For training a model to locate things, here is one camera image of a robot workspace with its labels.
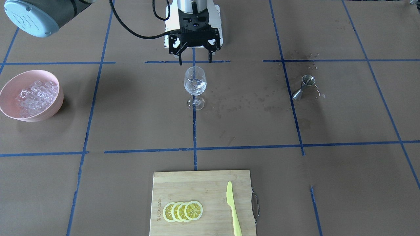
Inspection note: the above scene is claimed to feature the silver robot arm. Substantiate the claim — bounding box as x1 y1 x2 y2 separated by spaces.
4 0 222 64

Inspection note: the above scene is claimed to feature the steel double jigger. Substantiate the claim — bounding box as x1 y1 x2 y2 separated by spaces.
292 74 315 100

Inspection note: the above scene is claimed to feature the yellow plastic knife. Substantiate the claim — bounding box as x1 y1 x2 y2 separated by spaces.
225 181 242 236

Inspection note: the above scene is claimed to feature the bamboo cutting board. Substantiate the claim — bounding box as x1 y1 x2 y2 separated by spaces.
149 170 257 236

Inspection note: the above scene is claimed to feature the clear ice cubes pile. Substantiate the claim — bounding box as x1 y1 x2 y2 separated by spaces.
15 80 59 118

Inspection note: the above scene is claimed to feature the black camera cable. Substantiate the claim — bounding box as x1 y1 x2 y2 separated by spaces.
108 0 181 39

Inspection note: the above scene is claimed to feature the clear wine glass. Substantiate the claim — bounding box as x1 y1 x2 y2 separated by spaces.
183 66 207 111

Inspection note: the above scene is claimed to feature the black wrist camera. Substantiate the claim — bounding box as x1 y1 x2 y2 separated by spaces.
182 15 208 31

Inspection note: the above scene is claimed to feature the lemon slice three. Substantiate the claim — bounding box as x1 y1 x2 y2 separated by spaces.
178 203 190 222

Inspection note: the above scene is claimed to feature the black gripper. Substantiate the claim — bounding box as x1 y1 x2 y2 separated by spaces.
169 13 221 66

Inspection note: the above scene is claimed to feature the white pedestal column base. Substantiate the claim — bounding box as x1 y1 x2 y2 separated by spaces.
164 0 223 48

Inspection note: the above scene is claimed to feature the pink bowl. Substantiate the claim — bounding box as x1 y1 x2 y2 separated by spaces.
1 70 64 122

